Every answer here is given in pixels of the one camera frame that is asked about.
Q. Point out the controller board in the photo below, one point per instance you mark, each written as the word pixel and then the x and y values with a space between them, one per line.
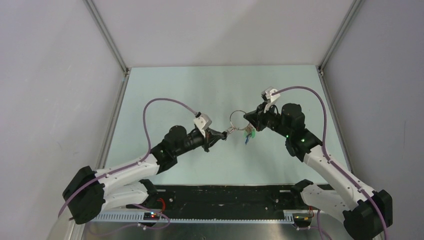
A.
pixel 151 216
pixel 302 219

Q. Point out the left aluminium corner post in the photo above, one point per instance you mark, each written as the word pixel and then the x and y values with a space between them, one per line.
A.
pixel 105 33

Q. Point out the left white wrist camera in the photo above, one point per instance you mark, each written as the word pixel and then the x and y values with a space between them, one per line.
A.
pixel 202 122

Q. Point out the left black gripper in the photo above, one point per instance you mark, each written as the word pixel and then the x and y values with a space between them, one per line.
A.
pixel 215 136

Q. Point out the right aluminium corner post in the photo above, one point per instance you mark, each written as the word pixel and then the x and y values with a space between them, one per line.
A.
pixel 347 21

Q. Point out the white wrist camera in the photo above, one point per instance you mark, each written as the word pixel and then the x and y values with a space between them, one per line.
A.
pixel 202 122
pixel 270 96

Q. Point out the right controller board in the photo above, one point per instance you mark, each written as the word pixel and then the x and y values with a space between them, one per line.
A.
pixel 302 219

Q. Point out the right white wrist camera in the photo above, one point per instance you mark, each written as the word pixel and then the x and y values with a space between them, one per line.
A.
pixel 270 96

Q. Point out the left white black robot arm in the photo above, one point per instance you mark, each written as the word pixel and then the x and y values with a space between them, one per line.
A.
pixel 116 185

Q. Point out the left controller board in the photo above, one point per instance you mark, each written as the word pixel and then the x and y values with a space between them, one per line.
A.
pixel 151 216

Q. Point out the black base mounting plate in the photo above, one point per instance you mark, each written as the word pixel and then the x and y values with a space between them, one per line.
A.
pixel 242 202

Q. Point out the aluminium corner post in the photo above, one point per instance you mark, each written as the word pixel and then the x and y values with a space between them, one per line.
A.
pixel 105 33
pixel 347 21

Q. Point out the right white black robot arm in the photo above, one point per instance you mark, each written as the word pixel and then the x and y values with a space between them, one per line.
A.
pixel 364 212

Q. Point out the aluminium frame rail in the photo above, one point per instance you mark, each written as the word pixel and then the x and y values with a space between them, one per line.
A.
pixel 224 203

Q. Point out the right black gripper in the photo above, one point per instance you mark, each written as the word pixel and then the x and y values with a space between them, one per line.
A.
pixel 256 118

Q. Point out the keyring with coloured keys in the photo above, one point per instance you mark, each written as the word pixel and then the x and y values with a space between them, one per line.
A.
pixel 249 131

